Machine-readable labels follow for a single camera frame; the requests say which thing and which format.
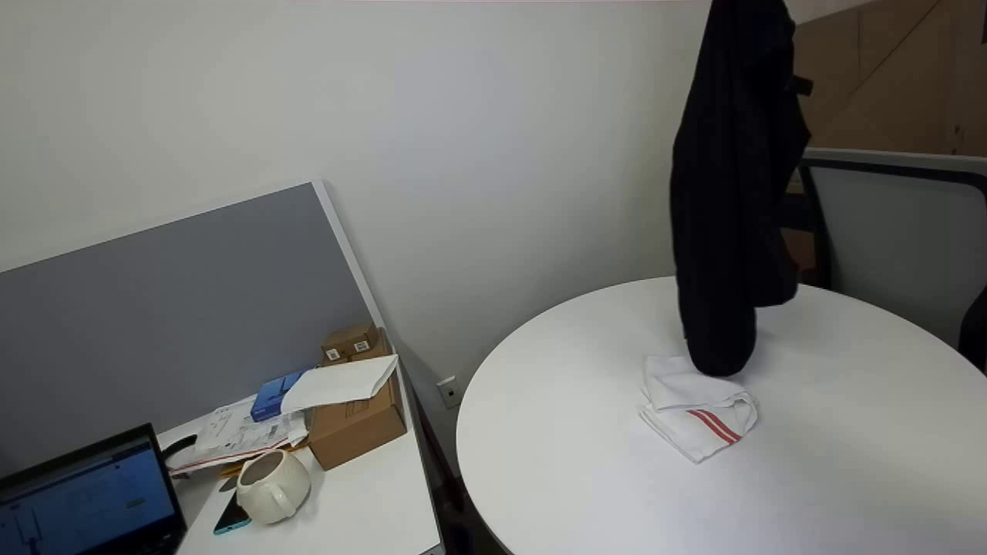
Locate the black cloth garment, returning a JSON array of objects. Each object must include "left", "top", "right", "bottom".
[{"left": 666, "top": 0, "right": 813, "bottom": 380}]

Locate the blue object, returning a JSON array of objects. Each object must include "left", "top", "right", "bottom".
[{"left": 251, "top": 371, "right": 306, "bottom": 426}]

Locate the grey mesh chair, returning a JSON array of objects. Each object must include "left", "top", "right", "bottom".
[{"left": 797, "top": 144, "right": 987, "bottom": 349}]

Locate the black rounded object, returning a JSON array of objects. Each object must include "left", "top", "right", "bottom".
[{"left": 955, "top": 288, "right": 987, "bottom": 377}]

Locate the small cardboard box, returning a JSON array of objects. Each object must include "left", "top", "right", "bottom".
[{"left": 317, "top": 325, "right": 395, "bottom": 371}]

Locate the white paper pad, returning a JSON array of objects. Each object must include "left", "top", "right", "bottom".
[{"left": 279, "top": 351, "right": 402, "bottom": 419}]

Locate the large cardboard box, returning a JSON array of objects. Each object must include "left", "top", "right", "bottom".
[{"left": 301, "top": 373, "right": 411, "bottom": 476}]

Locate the white towel with red stripe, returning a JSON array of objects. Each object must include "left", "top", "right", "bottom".
[{"left": 636, "top": 349, "right": 761, "bottom": 465}]

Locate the white office desk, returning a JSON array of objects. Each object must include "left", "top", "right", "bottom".
[{"left": 165, "top": 358, "right": 448, "bottom": 555}]

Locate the white mug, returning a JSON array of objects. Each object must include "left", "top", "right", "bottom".
[{"left": 235, "top": 446, "right": 317, "bottom": 530}]

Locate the stack of printed papers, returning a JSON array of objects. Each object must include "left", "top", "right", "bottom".
[{"left": 162, "top": 391, "right": 312, "bottom": 481}]

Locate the grey partition panel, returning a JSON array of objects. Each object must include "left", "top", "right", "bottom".
[{"left": 0, "top": 177, "right": 392, "bottom": 484}]

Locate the smartphone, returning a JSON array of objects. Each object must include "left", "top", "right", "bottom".
[{"left": 211, "top": 489, "right": 252, "bottom": 540}]

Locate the black laptop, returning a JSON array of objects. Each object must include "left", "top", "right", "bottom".
[{"left": 0, "top": 419, "right": 192, "bottom": 555}]

